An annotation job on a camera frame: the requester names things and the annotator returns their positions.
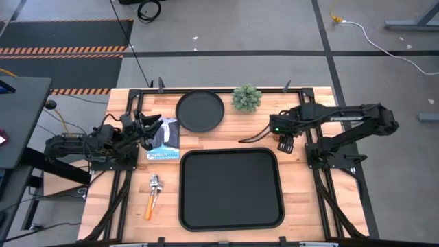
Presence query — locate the black desk top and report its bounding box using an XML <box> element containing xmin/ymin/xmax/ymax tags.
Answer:
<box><xmin>0</xmin><ymin>75</ymin><xmax>53</xmax><ymax>171</ymax></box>

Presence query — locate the black aluminium extrusion frame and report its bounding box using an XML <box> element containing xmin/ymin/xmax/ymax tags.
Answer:
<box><xmin>81</xmin><ymin>79</ymin><xmax>370</xmax><ymax>247</ymax></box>

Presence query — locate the black round plate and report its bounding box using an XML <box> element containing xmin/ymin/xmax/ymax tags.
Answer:
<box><xmin>175</xmin><ymin>89</ymin><xmax>226</xmax><ymax>134</ymax></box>

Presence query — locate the grey floor block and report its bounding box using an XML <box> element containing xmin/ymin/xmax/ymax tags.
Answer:
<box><xmin>418</xmin><ymin>113</ymin><xmax>439</xmax><ymax>124</ymax></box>

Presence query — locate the dark grey side desk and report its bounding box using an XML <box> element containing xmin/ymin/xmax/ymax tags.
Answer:
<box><xmin>0</xmin><ymin>164</ymin><xmax>34</xmax><ymax>241</ymax></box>

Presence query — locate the black hazard-striped floor mat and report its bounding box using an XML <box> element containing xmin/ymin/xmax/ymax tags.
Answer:
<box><xmin>0</xmin><ymin>54</ymin><xmax>124</xmax><ymax>96</ymax></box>
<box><xmin>0</xmin><ymin>19</ymin><xmax>134</xmax><ymax>55</ymax></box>

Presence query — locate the small green artificial plant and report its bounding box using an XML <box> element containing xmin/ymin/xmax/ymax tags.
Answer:
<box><xmin>230</xmin><ymin>83</ymin><xmax>263</xmax><ymax>113</ymax></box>

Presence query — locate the black desk leg beam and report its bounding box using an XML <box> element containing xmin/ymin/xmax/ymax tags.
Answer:
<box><xmin>19</xmin><ymin>147</ymin><xmax>93</xmax><ymax>186</ymax></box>

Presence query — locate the coiled black cable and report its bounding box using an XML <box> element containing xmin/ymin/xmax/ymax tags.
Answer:
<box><xmin>137</xmin><ymin>0</ymin><xmax>163</xmax><ymax>25</ymax></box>

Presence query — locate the grey table foot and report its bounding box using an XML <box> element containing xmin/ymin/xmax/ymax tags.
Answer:
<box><xmin>383</xmin><ymin>0</ymin><xmax>439</xmax><ymax>32</ymax></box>

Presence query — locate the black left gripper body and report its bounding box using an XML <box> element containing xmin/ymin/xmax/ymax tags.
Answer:
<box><xmin>118</xmin><ymin>110</ymin><xmax>152</xmax><ymax>151</ymax></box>

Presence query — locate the orange-handled metal spoon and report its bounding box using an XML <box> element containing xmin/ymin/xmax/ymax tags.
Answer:
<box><xmin>143</xmin><ymin>174</ymin><xmax>161</xmax><ymax>221</ymax></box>

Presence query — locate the yellow plug cable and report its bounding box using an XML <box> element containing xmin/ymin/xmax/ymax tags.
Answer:
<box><xmin>329</xmin><ymin>0</ymin><xmax>344</xmax><ymax>24</ymax></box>

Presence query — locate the dark blue-screen device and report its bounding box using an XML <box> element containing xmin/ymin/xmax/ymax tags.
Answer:
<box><xmin>0</xmin><ymin>79</ymin><xmax>17</xmax><ymax>95</ymax></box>

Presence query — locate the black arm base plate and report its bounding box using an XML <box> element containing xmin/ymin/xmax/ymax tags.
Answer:
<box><xmin>305</xmin><ymin>142</ymin><xmax>357</xmax><ymax>170</ymax></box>
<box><xmin>89</xmin><ymin>143</ymin><xmax>140</xmax><ymax>172</ymax></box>

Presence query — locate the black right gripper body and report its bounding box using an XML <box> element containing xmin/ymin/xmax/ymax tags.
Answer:
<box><xmin>269</xmin><ymin>106</ymin><xmax>306</xmax><ymax>137</ymax></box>

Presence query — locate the white floor cable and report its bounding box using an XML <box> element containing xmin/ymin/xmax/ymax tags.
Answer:
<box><xmin>342</xmin><ymin>20</ymin><xmax>439</xmax><ymax>76</ymax></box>

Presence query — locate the orange-handled metal fork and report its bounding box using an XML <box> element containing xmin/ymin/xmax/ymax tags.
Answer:
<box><xmin>150</xmin><ymin>183</ymin><xmax>165</xmax><ymax>213</ymax></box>

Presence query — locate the black rectangular tray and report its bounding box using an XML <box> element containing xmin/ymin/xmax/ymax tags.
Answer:
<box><xmin>178</xmin><ymin>147</ymin><xmax>285</xmax><ymax>233</ymax></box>

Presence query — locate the long black floor cable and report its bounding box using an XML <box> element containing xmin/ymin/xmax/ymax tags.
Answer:
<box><xmin>109</xmin><ymin>0</ymin><xmax>152</xmax><ymax>89</ymax></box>

